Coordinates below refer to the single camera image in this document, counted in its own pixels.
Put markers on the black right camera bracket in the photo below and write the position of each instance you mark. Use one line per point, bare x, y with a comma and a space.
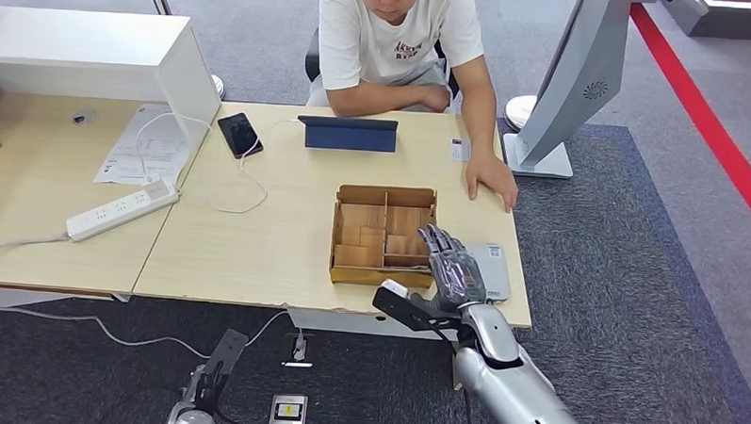
409, 315

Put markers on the person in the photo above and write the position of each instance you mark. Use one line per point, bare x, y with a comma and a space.
381, 42

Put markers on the white desk apron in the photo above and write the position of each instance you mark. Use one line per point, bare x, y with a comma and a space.
35, 300
334, 323

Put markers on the open floor socket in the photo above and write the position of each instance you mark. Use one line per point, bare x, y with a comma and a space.
286, 351

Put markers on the tablet in blue case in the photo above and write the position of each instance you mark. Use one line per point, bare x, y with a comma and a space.
347, 138

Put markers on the person's right hand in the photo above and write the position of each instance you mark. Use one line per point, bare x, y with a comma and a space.
434, 98

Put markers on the printed paper sheet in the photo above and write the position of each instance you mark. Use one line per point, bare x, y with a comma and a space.
124, 158

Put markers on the wooden room key card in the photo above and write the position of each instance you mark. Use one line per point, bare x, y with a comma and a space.
372, 238
363, 216
350, 236
356, 256
406, 219

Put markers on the grey display platform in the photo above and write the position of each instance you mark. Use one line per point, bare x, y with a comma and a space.
732, 20

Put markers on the cardboard organizer box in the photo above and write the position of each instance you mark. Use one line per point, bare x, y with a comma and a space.
363, 194

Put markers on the person's left hand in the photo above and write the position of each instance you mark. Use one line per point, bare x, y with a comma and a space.
492, 174

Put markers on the round white base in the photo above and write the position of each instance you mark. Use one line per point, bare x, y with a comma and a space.
219, 86
517, 112

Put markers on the closed silver floor socket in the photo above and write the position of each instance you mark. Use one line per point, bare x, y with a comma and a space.
288, 414

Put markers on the person's left forearm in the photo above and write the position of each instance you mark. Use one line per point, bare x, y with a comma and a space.
481, 124

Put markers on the black phone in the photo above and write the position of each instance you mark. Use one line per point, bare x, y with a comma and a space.
239, 135

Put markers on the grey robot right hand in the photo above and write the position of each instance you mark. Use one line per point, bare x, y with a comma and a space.
457, 276

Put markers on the grey card reader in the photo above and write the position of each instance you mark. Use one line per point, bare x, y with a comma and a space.
498, 271

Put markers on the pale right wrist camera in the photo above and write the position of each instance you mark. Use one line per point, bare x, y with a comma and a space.
394, 289

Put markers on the white ID card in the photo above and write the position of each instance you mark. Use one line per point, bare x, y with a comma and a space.
459, 150

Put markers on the white cabinet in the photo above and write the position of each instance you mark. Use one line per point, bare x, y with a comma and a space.
75, 50

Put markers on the white power strip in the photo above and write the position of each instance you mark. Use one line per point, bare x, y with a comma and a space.
119, 211

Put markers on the person's right forearm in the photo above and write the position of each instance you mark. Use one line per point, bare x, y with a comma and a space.
373, 101

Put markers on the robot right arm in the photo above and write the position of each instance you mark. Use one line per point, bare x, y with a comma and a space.
513, 390

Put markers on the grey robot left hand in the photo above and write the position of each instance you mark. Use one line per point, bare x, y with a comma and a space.
200, 392

